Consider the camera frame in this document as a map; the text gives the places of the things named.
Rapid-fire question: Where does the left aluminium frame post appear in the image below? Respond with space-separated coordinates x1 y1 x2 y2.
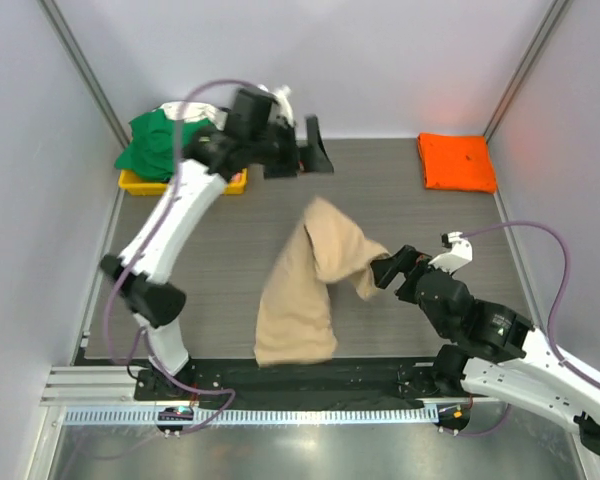
37 0 129 147

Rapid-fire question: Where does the slotted cable duct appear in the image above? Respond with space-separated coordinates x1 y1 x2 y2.
64 404 438 426

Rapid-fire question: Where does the folded orange t shirt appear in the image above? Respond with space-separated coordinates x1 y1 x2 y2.
417 133 498 194

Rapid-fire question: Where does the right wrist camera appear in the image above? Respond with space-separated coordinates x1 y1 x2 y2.
428 231 473 275

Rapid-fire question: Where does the right aluminium frame post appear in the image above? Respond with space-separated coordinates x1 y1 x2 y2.
483 0 572 143

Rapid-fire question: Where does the green t shirt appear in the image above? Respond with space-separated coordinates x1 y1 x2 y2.
114 110 216 184

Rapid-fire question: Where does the white t shirt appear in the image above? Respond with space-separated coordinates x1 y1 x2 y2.
159 101 227 130

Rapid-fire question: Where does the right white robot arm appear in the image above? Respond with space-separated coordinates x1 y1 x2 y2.
371 239 600 456

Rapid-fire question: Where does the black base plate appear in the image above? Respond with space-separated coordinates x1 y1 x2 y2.
133 355 491 412

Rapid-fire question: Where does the aluminium frame post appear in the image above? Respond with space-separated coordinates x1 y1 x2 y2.
37 0 129 147
483 0 572 143

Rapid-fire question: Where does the yellow plastic bin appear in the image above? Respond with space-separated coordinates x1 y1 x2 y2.
118 169 248 196

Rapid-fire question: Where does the beige t shirt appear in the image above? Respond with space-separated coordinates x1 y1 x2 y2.
254 197 389 367

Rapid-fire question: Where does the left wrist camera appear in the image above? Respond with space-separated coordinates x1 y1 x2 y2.
273 85 296 127

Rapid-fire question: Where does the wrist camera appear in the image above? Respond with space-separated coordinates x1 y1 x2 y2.
273 85 296 127
428 231 473 275

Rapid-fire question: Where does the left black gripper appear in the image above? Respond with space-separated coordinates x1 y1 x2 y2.
248 117 333 181

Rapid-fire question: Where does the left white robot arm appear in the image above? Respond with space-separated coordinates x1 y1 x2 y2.
100 80 334 400

